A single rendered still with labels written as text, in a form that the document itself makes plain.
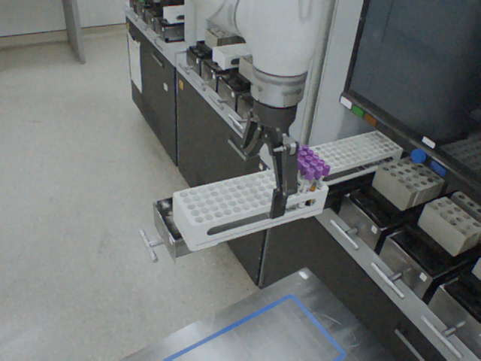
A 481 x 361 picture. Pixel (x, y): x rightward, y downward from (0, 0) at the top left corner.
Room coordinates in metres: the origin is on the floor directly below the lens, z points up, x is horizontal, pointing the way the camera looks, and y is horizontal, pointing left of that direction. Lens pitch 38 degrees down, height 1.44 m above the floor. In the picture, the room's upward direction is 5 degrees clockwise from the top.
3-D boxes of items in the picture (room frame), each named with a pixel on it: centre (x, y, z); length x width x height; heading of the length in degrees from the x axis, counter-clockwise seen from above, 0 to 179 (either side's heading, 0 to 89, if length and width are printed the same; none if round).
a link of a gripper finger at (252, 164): (0.70, -0.02, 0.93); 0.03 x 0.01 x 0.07; 120
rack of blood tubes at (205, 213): (0.64, -0.03, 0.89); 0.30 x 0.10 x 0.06; 120
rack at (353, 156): (0.91, -0.28, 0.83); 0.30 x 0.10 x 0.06; 121
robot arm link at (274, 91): (0.65, -0.05, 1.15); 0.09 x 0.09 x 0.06
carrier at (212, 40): (1.66, 0.15, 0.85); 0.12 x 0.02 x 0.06; 31
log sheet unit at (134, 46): (2.38, 0.69, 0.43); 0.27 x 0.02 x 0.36; 31
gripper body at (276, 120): (0.65, -0.05, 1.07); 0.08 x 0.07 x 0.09; 30
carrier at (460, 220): (0.67, -0.46, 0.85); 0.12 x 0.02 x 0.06; 30
